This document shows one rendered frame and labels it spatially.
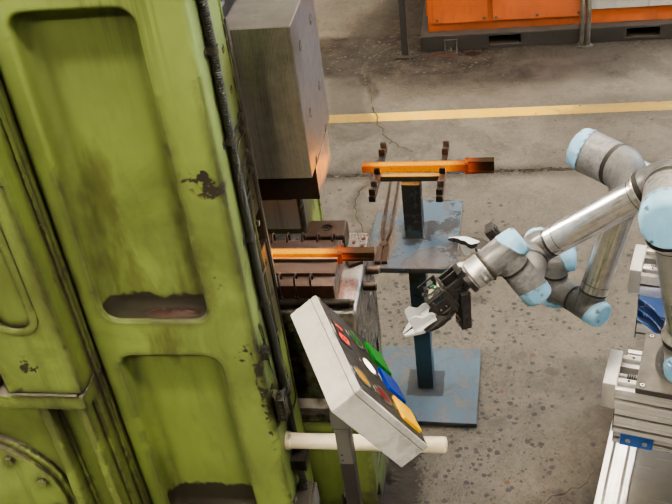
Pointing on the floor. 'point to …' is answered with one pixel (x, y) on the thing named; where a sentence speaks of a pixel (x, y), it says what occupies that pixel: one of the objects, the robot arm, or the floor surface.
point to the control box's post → (348, 465)
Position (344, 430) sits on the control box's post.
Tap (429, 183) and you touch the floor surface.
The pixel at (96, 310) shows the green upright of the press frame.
